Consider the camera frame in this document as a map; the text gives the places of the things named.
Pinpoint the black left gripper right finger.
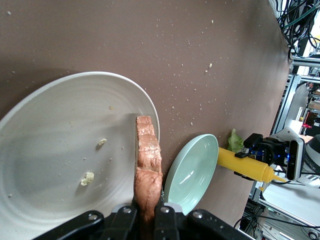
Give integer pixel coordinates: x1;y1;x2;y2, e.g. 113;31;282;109
153;202;251;240

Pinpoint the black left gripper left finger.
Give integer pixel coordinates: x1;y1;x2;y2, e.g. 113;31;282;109
32;204;138;240

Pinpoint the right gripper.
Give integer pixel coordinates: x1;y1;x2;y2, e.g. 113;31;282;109
233;126;301;181

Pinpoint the yellow squeeze bottle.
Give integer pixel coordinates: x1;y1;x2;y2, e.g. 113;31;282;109
216;146;287;183

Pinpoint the green lettuce leaf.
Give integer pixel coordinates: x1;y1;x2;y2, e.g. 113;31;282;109
226;128;245;153

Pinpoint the brown bread slice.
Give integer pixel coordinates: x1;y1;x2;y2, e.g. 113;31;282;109
133;115;163;223

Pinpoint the mint green plate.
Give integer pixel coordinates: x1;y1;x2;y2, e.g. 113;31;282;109
163;133;220;216

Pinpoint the beige plate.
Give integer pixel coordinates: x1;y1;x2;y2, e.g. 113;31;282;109
0;71;161;240

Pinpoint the brown tablecloth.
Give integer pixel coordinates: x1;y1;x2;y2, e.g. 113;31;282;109
0;0;293;226

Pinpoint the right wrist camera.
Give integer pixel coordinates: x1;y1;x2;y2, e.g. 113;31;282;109
286;138;306;181

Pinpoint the aluminium frame rack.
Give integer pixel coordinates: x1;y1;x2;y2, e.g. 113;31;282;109
271;56;320;141

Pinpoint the tangle of floor cables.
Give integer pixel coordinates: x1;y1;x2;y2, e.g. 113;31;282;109
276;0;320;60

